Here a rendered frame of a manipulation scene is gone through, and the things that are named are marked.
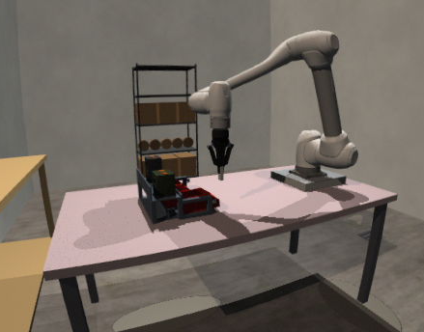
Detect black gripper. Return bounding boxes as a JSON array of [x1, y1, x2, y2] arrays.
[[207, 129, 234, 180]]

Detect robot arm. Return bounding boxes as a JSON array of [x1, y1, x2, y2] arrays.
[[188, 30, 358, 179]]

